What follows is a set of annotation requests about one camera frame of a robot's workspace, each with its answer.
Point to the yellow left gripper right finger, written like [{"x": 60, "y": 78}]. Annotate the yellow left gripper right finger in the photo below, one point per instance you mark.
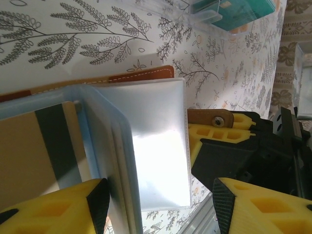
[{"x": 263, "y": 214}]

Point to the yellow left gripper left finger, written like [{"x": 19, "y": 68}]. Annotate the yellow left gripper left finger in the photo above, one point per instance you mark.
[{"x": 48, "y": 214}]

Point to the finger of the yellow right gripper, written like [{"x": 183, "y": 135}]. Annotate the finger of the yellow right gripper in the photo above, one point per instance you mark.
[
  {"x": 241, "y": 122},
  {"x": 192, "y": 141}
]

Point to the gold card with magnetic stripe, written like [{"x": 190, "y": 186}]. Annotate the gold card with magnetic stripe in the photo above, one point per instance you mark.
[{"x": 19, "y": 151}]

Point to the clear acrylic card organizer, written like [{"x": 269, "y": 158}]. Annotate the clear acrylic card organizer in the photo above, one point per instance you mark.
[{"x": 209, "y": 17}]

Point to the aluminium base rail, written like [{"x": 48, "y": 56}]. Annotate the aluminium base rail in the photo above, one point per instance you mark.
[{"x": 200, "y": 219}]

